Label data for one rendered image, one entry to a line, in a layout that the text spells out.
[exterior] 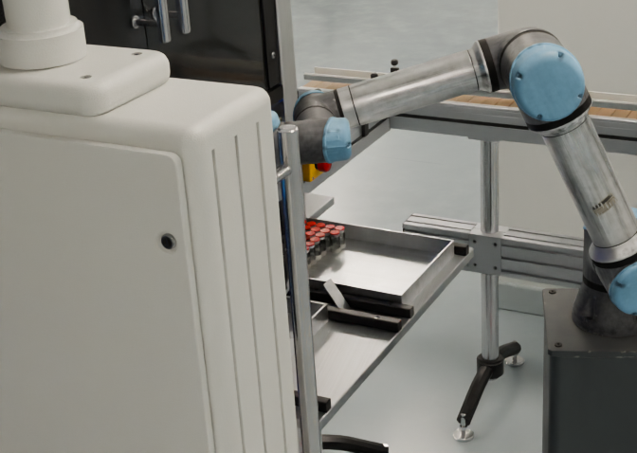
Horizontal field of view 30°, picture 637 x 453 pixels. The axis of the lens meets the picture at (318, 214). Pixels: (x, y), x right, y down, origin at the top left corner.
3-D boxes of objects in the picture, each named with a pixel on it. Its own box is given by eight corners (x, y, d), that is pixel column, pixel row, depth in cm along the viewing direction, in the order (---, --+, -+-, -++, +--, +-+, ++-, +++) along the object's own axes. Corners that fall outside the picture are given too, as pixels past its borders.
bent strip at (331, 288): (324, 312, 224) (322, 284, 222) (331, 305, 226) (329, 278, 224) (392, 325, 218) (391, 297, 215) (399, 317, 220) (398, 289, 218)
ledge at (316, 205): (255, 216, 272) (254, 208, 272) (282, 196, 283) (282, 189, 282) (308, 225, 266) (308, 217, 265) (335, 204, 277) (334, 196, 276)
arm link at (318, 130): (346, 102, 207) (282, 108, 207) (350, 124, 197) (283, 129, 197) (349, 145, 211) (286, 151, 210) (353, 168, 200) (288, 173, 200)
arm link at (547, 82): (664, 268, 223) (550, 16, 203) (691, 305, 209) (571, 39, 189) (606, 296, 225) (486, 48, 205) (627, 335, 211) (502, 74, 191)
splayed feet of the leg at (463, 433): (446, 439, 336) (445, 397, 330) (505, 355, 376) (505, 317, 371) (473, 445, 332) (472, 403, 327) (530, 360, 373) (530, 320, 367)
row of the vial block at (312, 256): (287, 279, 237) (285, 258, 236) (329, 243, 252) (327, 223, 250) (297, 280, 236) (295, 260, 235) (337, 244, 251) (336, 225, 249)
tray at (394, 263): (246, 282, 238) (245, 266, 236) (308, 231, 258) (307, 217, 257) (401, 312, 222) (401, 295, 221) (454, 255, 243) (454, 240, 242)
